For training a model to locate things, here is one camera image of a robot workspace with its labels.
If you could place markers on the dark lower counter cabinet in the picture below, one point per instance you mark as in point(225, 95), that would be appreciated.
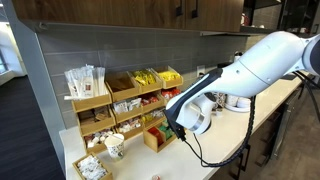
point(273, 133)

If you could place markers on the white wrapped stirrer bundle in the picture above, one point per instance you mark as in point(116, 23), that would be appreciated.
point(86, 81)

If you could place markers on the white wall outlet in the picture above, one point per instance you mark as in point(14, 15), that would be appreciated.
point(200, 71)

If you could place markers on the dark open wall shelf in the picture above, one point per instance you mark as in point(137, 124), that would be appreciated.
point(283, 15)

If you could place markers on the yellow sachet pile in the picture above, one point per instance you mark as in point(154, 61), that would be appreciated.
point(169, 76)

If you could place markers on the small wooden packet box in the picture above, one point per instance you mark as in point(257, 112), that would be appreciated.
point(78, 168)

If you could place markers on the white sugar packet pile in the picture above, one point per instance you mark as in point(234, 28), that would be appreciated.
point(91, 168)

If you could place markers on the wooden sachet compartment box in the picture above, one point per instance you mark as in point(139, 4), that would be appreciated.
point(151, 143)

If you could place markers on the yellow-green sachet pile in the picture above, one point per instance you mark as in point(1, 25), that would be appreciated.
point(144, 78)

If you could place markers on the small creamer cup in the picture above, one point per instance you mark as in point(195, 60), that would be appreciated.
point(156, 177)

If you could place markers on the white printed packet pile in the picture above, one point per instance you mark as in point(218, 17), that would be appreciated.
point(126, 106)

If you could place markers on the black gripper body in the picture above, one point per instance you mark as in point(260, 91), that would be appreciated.
point(176, 128)

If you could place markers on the white cup lid stack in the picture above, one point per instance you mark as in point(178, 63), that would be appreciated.
point(244, 102)

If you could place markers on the brown wooden upper cabinet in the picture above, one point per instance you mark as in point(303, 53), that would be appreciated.
point(116, 13)

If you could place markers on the red sachet pile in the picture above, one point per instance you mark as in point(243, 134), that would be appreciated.
point(170, 93)

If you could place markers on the teal green sachet stack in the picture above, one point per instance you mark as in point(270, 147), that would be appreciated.
point(165, 131)

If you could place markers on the round white cup tray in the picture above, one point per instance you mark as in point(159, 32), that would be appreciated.
point(236, 109)

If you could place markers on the orange-red sachet stack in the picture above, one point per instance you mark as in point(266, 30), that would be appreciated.
point(156, 136)

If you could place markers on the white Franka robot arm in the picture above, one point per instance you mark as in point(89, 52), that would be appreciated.
point(260, 66)

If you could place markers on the tiered wooden condiment organizer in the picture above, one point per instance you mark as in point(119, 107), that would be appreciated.
point(96, 125)

